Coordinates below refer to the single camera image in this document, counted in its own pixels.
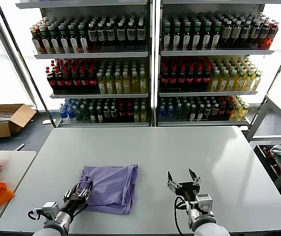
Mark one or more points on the dark bottle grey label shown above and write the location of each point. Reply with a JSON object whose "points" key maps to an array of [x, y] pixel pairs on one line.
{"points": [[106, 113], [215, 109], [113, 113], [207, 109]]}

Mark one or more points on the red crumpled garment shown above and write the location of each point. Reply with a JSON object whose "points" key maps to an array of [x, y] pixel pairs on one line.
{"points": [[269, 153]]}

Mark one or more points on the yellow juice bottle green label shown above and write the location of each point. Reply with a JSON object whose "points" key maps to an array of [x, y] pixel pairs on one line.
{"points": [[243, 112], [143, 86], [222, 83], [240, 83], [118, 86], [135, 86], [248, 83], [101, 86], [256, 82], [126, 86], [214, 83], [231, 83], [109, 86], [235, 113]]}

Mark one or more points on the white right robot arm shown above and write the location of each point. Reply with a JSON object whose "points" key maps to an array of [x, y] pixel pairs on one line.
{"points": [[204, 226]]}

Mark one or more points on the dark tea bottle green label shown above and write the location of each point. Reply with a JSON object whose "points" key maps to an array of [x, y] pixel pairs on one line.
{"points": [[186, 39], [73, 42], [206, 39], [44, 43], [64, 43], [166, 39], [216, 39], [83, 41], [54, 43], [176, 39], [196, 39]]}

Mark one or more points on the cola bottle red cap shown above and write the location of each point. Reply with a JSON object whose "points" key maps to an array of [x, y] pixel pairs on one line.
{"points": [[164, 79], [222, 109], [181, 79], [198, 79], [173, 79], [76, 82], [84, 82], [229, 108], [206, 79], [189, 79], [58, 82], [122, 111], [50, 82], [67, 82], [92, 82], [130, 111]]}

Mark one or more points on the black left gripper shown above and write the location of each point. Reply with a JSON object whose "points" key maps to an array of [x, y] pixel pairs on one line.
{"points": [[74, 202]]}

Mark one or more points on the dark drink bottle navy label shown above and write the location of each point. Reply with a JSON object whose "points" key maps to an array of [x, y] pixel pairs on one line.
{"points": [[245, 32], [110, 34], [254, 32], [101, 34], [140, 33], [92, 34], [121, 33], [131, 33]]}

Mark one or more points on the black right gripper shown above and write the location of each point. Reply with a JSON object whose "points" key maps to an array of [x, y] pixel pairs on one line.
{"points": [[188, 189]]}

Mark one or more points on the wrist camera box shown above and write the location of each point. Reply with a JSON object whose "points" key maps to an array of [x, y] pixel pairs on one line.
{"points": [[204, 202], [50, 208]]}

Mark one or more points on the grey metal shelf unit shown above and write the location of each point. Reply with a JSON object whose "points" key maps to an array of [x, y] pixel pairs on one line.
{"points": [[91, 54], [216, 52]]}

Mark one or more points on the blue water bottle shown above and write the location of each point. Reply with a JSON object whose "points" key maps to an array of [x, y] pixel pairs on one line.
{"points": [[70, 115], [162, 111], [62, 114], [170, 111]]}

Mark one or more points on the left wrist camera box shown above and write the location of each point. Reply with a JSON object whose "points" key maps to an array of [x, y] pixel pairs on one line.
{"points": [[50, 208]]}

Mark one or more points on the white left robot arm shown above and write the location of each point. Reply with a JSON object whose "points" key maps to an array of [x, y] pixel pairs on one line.
{"points": [[57, 221]]}

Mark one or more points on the dark bottle white label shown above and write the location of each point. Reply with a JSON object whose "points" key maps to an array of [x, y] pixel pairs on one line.
{"points": [[200, 114], [99, 115], [192, 114], [92, 115]]}

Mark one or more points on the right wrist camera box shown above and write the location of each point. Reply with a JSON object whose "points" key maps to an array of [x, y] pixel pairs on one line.
{"points": [[204, 202]]}

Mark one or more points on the purple T-shirt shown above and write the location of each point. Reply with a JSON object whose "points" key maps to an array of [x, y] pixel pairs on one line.
{"points": [[111, 186]]}

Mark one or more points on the green drink bottle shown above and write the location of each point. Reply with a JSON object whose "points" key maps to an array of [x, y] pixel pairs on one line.
{"points": [[85, 114], [78, 114], [186, 111], [178, 111]]}

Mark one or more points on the white floor strip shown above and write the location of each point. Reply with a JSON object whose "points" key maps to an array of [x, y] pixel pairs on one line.
{"points": [[20, 147]]}

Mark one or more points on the dark drink bottle beige label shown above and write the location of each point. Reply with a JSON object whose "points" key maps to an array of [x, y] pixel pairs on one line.
{"points": [[226, 33], [235, 33]]}

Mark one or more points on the yellow-green drink bottle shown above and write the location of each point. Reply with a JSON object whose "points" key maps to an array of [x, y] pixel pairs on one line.
{"points": [[143, 115], [136, 115]]}

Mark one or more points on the white side table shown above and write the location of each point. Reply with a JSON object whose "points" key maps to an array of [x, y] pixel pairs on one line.
{"points": [[15, 167]]}

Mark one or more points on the small white floor object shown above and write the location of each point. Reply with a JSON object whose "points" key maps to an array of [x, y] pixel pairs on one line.
{"points": [[47, 122]]}

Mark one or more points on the white strips bundle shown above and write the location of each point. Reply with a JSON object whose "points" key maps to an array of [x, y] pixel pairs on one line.
{"points": [[3, 115]]}

